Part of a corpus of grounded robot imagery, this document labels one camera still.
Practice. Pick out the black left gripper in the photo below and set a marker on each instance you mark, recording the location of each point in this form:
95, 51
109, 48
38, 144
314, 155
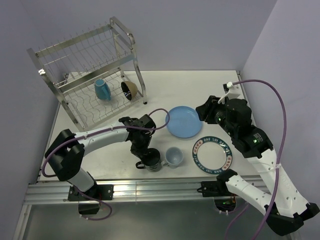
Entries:
138, 152

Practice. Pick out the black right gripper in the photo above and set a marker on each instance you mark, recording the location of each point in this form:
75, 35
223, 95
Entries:
203, 110

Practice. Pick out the black mug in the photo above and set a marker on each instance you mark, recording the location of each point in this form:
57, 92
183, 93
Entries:
155, 165

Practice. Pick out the light blue plate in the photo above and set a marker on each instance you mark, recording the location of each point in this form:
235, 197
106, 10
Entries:
184, 122

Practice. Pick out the light grey cup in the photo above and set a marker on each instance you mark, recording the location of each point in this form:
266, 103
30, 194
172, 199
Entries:
173, 157

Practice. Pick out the black bowl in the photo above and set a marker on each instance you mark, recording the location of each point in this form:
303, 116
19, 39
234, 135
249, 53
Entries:
129, 89

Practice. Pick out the white mug blue handle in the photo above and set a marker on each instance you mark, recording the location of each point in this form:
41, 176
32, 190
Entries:
102, 90

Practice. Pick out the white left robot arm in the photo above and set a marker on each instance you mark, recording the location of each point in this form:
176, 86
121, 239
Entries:
66, 153

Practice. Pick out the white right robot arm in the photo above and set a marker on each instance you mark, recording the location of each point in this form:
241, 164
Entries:
289, 209

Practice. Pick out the stainless steel dish rack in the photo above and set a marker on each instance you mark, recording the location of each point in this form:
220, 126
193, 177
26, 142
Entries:
70, 67

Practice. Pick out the white plate green rim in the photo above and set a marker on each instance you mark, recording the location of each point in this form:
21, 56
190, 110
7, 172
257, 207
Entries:
212, 155

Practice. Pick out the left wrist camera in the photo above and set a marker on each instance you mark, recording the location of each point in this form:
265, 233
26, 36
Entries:
143, 122

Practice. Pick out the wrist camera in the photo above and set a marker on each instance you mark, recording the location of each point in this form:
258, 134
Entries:
143, 122
231, 91

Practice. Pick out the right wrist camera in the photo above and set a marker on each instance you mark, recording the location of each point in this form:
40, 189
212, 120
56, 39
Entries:
231, 91

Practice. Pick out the aluminium mounting rail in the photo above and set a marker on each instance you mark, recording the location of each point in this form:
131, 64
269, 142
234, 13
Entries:
148, 190

